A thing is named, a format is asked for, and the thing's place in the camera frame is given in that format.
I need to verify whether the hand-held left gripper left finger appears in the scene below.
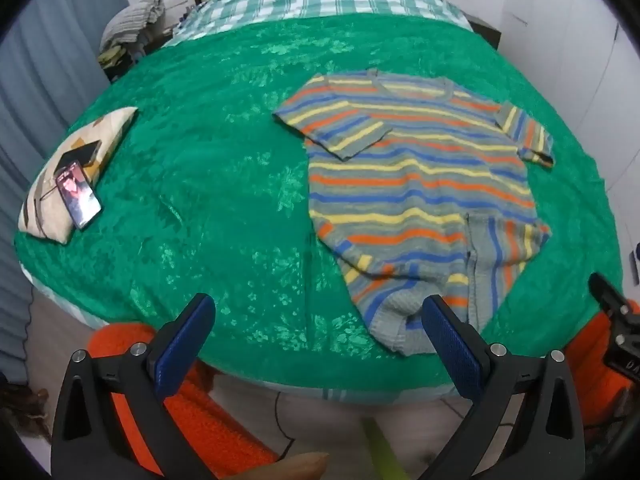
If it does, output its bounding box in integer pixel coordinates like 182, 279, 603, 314
50, 293, 217, 480

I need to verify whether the black floor cable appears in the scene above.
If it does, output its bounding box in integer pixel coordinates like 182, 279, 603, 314
272, 392, 297, 461

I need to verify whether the grey-blue curtain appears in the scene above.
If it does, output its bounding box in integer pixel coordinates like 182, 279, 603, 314
0, 0, 132, 386

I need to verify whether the pile of clothes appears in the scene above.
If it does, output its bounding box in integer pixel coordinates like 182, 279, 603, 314
97, 0, 167, 68

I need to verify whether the light green stick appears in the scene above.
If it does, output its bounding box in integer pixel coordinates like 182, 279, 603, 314
362, 417, 408, 480

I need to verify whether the patterned beige cushion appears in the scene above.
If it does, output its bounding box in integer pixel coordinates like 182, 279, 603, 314
17, 106, 140, 246

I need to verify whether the white wardrobe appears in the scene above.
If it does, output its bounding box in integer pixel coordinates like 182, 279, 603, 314
500, 0, 640, 188

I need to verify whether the striped knit sweater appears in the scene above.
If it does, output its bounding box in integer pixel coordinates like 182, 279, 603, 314
272, 71, 556, 357

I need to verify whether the smartphone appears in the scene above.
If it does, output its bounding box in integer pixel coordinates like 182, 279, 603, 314
55, 159, 103, 231

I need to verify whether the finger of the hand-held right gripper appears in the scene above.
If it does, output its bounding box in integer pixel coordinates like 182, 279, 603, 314
588, 272, 640, 343

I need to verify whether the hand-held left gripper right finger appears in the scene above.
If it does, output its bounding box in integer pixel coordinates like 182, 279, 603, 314
417, 295, 587, 480

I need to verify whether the green floral blanket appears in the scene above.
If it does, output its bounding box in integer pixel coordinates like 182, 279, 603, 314
14, 12, 625, 393

